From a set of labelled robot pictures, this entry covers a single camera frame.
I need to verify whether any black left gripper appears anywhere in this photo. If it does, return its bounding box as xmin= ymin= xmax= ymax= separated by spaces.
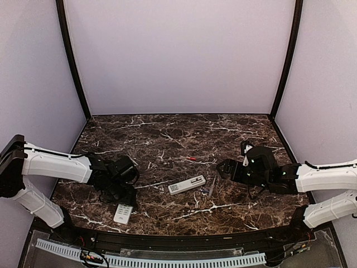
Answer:
xmin=103 ymin=180 xmax=137 ymax=207

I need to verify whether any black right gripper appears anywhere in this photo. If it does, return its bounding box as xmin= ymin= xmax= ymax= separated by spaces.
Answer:
xmin=217 ymin=158 xmax=271 ymax=189

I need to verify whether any white remote with green buttons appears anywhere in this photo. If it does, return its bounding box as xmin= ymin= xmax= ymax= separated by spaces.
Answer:
xmin=113 ymin=204 xmax=133 ymax=225

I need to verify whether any white KT-16 remote control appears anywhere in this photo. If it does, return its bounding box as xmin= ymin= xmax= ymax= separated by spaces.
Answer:
xmin=168 ymin=175 xmax=206 ymax=195

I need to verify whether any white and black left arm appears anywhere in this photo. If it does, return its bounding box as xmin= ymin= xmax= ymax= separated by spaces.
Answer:
xmin=1 ymin=135 xmax=139 ymax=243

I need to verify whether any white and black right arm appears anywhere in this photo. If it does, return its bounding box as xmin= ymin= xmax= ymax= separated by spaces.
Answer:
xmin=216 ymin=141 xmax=356 ymax=242

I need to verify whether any white slotted cable duct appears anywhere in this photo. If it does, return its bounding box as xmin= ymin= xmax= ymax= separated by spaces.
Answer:
xmin=36 ymin=238 xmax=267 ymax=268

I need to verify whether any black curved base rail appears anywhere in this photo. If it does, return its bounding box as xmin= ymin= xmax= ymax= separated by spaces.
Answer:
xmin=51 ymin=226 xmax=315 ymax=252

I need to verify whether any right black frame post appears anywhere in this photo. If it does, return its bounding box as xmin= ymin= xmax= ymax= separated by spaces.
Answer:
xmin=269 ymin=0 xmax=303 ymax=121

